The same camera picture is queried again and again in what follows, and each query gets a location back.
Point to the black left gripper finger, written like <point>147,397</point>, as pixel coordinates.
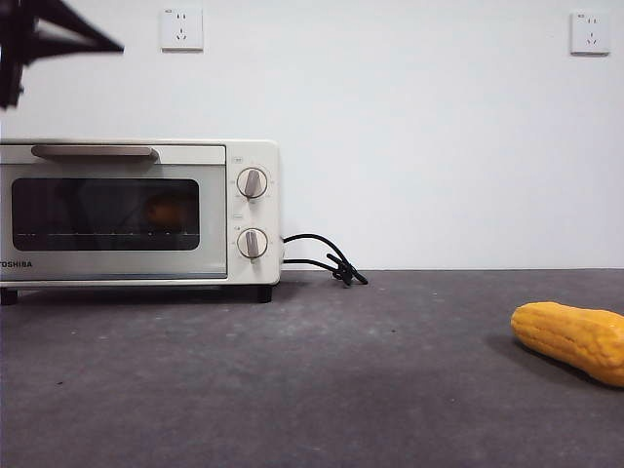
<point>83,22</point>
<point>109,50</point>

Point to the brown potato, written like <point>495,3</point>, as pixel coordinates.
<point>166,213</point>

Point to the beige oven knob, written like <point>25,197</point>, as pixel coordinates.
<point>251,243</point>
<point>251,183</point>

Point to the white toaster oven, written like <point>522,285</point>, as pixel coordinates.
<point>273,219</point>

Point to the yellow corn cob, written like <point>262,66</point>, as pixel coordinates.
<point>570,339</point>

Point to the white wall socket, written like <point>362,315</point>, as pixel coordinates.
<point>590,33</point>
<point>182,29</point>

